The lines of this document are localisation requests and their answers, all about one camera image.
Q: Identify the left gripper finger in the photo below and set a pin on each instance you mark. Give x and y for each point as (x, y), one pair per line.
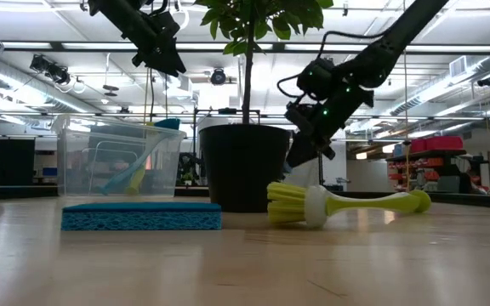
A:
(176, 64)
(159, 66)

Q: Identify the blue dish brush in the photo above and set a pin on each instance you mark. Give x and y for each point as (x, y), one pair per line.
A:
(168, 124)

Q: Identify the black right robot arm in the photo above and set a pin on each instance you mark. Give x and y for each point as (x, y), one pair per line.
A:
(398, 38)

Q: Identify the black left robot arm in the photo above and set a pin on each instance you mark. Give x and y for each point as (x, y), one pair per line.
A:
(117, 15)

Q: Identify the blue kitchen sponge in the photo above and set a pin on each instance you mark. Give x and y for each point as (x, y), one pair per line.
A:
(143, 219)

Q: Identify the white hanging sheet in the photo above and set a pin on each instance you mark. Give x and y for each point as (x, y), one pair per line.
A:
(309, 174)

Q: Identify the black ceiling spotlight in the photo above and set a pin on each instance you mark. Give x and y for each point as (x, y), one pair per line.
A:
(218, 76)
(487, 81)

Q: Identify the black plant pot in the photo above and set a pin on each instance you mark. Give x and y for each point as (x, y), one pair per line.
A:
(245, 170)

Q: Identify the shelf with red boxes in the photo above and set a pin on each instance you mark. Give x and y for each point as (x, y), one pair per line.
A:
(432, 166)

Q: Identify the clear plastic bin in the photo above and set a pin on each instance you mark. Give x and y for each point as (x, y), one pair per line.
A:
(100, 161)

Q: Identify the black cabinet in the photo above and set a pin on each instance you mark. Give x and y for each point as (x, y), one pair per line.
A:
(2, 161)

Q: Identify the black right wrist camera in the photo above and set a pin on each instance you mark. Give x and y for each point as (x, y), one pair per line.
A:
(298, 117)

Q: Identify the black ceiling-mounted camera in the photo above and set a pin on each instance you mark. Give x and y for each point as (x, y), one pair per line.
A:
(51, 70)

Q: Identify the black table edge frame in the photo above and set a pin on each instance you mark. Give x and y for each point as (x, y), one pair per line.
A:
(462, 200)

